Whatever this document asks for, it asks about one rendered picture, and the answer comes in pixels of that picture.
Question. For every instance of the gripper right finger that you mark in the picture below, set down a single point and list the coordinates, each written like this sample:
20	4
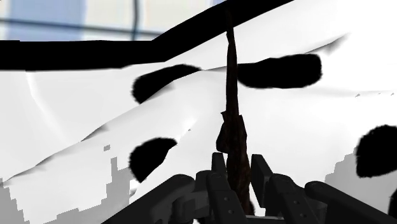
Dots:
288	198

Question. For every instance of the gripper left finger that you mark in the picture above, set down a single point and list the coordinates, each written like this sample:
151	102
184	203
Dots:
186	198

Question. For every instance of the dark brown long thin object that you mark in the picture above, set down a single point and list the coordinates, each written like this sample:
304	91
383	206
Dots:
233	139

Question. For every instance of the white bed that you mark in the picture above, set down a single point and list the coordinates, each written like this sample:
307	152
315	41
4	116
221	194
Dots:
77	105

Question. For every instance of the window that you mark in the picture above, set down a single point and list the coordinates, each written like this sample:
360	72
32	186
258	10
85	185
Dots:
46	18

